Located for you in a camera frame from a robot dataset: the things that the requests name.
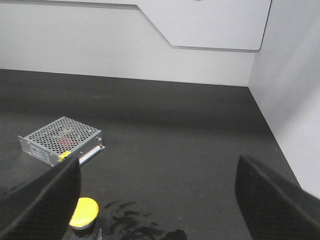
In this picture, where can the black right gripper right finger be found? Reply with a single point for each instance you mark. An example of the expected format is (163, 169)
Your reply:
(274, 208)

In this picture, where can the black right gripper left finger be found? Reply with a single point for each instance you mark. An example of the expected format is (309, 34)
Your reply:
(42, 209)

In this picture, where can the yellow mushroom push button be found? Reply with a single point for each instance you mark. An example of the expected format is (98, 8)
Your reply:
(84, 219)

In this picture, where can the small metal mesh power supply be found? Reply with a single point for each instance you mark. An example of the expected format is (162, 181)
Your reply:
(62, 138)

